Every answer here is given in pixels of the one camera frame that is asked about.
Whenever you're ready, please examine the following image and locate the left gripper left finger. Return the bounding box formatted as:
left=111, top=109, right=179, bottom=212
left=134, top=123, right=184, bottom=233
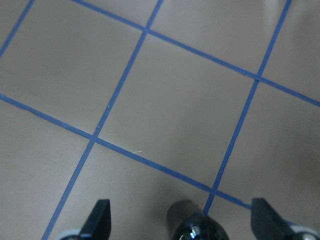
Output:
left=78, top=199, right=112, bottom=240

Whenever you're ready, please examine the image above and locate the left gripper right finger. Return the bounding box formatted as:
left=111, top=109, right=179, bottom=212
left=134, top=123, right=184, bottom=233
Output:
left=251, top=197, right=295, bottom=240

